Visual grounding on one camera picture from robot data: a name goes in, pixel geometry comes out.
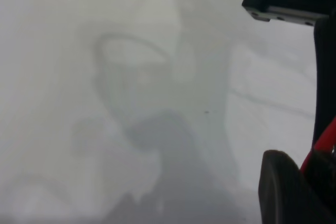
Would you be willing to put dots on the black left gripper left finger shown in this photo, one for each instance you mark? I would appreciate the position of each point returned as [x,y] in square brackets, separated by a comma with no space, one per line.
[281,195]

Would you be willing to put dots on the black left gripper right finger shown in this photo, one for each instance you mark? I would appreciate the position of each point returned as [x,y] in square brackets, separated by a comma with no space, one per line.
[325,174]

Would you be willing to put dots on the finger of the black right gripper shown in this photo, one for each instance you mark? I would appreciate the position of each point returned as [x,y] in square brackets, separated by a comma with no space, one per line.
[325,77]

